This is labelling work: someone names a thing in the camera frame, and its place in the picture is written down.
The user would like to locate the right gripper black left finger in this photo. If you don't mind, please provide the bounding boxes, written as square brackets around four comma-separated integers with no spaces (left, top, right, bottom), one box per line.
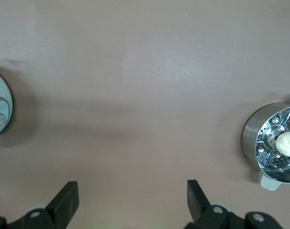
[7,180,80,229]

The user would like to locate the steel steamer pot with handles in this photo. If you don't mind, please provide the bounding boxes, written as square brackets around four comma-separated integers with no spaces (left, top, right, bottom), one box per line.
[242,94,290,190]

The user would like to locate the perforated steel steamer plate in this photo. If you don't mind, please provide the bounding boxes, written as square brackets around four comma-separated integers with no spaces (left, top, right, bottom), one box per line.
[255,108,290,173]

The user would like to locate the brown tablecloth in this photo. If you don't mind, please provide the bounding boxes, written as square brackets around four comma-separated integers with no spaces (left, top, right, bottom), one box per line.
[0,0,290,229]

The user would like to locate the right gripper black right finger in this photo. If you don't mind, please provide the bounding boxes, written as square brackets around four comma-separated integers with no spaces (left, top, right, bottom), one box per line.
[184,179,246,229]

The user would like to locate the white steamed bun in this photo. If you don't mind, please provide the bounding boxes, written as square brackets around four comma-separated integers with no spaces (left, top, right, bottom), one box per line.
[274,132,290,158]

